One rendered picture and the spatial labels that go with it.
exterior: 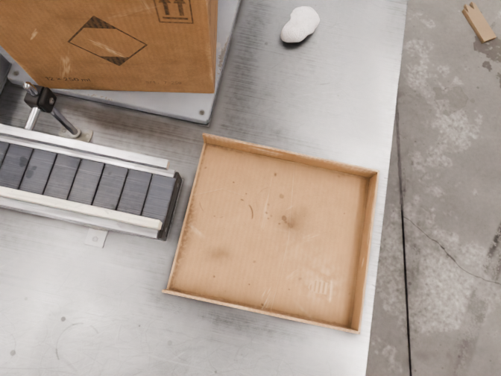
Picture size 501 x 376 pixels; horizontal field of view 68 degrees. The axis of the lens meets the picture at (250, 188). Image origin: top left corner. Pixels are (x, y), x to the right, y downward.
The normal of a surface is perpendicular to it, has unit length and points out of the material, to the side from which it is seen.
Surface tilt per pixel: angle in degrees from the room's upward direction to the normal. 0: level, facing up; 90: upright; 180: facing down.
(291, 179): 0
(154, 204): 0
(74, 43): 90
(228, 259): 0
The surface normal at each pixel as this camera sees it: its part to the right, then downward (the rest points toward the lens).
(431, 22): 0.05, -0.25
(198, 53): 0.00, 0.97
